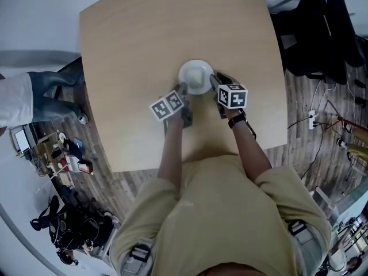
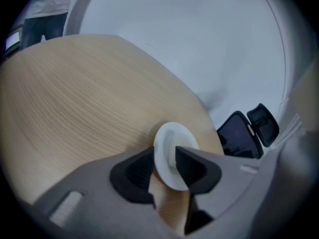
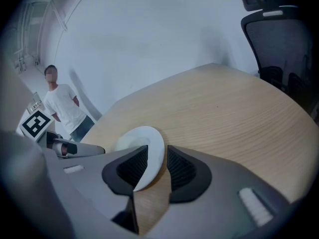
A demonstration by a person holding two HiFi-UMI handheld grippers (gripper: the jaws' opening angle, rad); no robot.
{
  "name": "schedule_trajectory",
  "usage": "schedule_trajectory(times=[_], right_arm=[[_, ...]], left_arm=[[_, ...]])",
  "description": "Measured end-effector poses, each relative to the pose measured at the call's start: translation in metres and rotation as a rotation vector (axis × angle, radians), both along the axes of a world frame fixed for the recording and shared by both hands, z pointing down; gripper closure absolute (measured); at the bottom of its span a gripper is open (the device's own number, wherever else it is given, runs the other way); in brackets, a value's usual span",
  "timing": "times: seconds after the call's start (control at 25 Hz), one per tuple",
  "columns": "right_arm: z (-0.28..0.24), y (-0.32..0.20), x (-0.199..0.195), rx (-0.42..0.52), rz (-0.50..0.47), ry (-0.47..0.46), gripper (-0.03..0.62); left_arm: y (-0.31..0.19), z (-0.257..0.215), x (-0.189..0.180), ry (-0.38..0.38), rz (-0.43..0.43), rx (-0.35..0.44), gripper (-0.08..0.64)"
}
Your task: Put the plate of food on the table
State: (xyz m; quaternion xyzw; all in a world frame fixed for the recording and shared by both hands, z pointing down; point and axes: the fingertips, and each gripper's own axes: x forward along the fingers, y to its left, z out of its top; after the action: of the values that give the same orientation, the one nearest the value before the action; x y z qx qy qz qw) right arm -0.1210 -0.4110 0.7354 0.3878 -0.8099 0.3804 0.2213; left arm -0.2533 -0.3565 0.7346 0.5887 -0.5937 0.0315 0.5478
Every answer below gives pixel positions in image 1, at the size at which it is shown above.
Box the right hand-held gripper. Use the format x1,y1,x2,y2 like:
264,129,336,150
209,72,248,120

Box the person's left forearm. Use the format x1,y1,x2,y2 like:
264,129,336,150
157,117,185,183

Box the person's right forearm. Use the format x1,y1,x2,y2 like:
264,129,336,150
224,108,273,183

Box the light wooden table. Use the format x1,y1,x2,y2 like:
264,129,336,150
79,0,289,173

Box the white cable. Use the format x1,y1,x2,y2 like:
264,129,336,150
311,79,338,112

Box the grey harness straps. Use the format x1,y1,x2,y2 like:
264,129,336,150
122,239,153,276

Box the white plate of food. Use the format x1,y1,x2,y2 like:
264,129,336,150
178,59,214,95

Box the cluttered low table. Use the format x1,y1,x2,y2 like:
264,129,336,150
10,122,94,189

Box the black office chair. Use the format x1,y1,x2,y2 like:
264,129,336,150
270,0,366,85

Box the beige t-shirt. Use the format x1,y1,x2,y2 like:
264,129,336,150
110,154,332,276

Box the black backpack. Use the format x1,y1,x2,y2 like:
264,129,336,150
29,195,118,267

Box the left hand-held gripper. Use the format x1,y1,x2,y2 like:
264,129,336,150
148,81,193,128

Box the dark wrist watch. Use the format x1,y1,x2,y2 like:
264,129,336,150
228,113,247,129

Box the black power cable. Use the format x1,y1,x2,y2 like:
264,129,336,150
287,116,331,181

